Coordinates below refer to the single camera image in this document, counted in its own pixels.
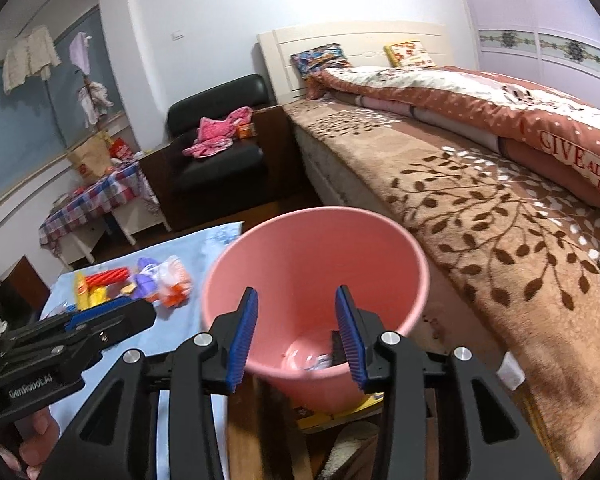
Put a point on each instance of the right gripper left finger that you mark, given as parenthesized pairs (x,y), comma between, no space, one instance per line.
(244,321)

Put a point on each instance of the red gift bag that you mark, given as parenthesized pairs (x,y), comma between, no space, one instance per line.
(120,150)

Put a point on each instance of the hanging lilac garment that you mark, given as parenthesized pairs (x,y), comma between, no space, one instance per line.
(78,52)

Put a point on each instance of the lilac wardrobe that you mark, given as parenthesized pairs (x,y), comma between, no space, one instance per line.
(551,42)

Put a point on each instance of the red foam fruit net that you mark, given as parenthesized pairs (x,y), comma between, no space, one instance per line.
(108,277)

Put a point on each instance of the brown paper shopping bag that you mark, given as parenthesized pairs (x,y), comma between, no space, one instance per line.
(91,159)

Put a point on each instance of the orange polka dot quilt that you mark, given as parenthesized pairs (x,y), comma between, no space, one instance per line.
(550,132)

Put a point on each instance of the yellow floral pillow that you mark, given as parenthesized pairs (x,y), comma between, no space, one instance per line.
(409,54)

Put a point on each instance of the hanging cream sweater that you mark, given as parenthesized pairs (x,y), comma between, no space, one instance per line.
(32,55)

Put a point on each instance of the pink clothing on armchair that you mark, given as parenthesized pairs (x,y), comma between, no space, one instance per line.
(217,135)

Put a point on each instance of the bed with brown blanket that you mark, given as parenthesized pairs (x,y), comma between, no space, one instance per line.
(514,259)

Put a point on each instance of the black leather armchair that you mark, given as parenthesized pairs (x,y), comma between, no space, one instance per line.
(212,171)

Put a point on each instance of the checkered cloth side table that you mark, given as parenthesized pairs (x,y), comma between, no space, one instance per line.
(125,183)

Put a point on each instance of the colourful patterned pillow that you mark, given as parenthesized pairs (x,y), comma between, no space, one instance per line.
(311,62)

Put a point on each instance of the purple face mask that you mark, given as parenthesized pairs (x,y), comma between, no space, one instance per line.
(147,280)

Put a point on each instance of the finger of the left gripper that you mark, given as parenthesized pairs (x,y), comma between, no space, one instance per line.
(81,317)

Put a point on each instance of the orange box on armchair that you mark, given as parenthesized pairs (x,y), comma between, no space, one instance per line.
(246,131)

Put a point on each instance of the dark wooden side cabinet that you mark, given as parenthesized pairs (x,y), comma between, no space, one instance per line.
(27,283)

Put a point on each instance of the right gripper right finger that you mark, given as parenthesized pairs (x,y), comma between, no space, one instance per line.
(352,335)

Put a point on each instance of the person left hand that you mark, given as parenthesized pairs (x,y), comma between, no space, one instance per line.
(34,451)

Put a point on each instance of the pink plastic trash bucket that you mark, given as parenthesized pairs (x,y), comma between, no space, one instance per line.
(296,262)

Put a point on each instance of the yellow foam fruit net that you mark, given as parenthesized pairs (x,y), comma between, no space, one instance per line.
(87,298)

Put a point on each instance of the printed paper wrapper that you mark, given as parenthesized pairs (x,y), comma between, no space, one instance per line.
(307,360)

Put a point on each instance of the white wooden headboard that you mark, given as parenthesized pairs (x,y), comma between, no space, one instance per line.
(362,44)

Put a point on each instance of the hanging clothes on rack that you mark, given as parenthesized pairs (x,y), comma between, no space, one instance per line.
(94,100)

